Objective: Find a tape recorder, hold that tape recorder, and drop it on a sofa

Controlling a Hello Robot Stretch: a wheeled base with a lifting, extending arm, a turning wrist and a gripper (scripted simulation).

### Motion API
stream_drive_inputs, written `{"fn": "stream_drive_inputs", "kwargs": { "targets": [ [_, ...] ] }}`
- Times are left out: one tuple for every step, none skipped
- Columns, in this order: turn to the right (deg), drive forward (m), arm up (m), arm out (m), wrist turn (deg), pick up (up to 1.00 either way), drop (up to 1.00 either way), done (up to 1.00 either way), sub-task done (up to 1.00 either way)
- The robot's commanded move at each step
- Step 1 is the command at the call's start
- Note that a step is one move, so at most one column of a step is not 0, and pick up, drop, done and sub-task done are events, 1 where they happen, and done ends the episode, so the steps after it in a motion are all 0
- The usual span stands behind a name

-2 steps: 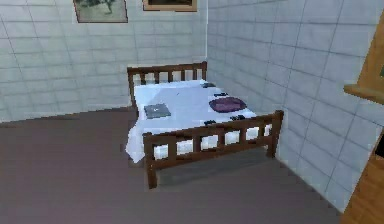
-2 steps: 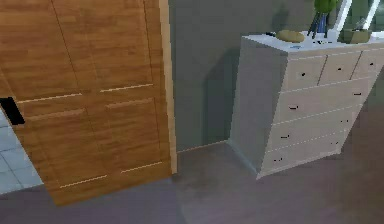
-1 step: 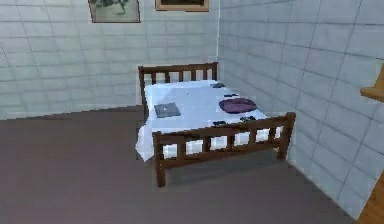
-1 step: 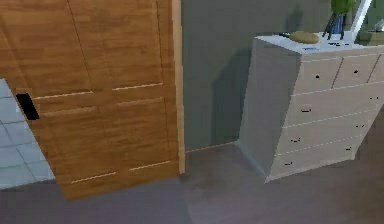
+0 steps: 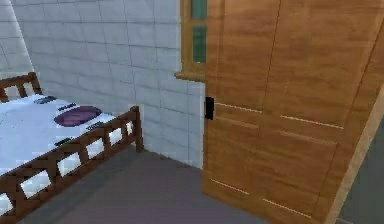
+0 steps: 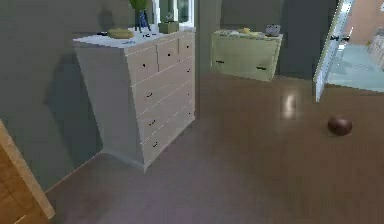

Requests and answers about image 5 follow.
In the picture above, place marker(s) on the wooden framed window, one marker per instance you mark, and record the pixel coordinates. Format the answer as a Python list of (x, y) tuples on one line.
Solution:
[(195, 40)]

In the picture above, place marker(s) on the brown wooden room door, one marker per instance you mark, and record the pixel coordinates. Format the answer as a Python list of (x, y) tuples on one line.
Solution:
[(283, 110)]

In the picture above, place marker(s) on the dark flat remote control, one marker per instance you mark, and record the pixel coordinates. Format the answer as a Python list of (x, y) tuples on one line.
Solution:
[(67, 107), (95, 125), (45, 99), (63, 141)]

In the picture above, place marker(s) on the purple oval cushion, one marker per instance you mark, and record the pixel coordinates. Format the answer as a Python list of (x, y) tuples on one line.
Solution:
[(77, 116)]

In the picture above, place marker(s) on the brown wooden bed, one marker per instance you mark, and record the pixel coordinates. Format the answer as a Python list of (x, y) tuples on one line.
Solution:
[(26, 133)]

